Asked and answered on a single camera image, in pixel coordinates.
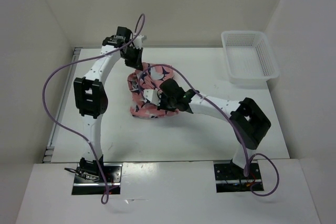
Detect pink shark print shorts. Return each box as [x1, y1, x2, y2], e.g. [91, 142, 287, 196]
[127, 61, 180, 120]

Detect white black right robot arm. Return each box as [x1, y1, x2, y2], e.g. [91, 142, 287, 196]
[158, 79, 271, 178]

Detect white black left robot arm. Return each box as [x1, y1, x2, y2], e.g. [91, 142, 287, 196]
[73, 27, 146, 182]

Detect white plastic laundry basket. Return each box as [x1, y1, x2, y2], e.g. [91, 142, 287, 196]
[221, 30, 279, 84]

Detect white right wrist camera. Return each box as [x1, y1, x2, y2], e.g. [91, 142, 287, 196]
[143, 89, 161, 106]

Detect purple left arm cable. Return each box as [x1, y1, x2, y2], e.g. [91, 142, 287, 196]
[41, 13, 146, 205]

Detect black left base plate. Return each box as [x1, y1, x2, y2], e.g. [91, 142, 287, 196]
[67, 164, 122, 195]

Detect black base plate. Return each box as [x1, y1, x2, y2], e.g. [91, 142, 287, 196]
[214, 161, 264, 193]
[67, 164, 122, 195]

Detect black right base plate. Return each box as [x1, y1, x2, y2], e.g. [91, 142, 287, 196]
[214, 161, 264, 193]

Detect aluminium table frame rail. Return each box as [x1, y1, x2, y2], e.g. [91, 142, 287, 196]
[42, 47, 83, 164]

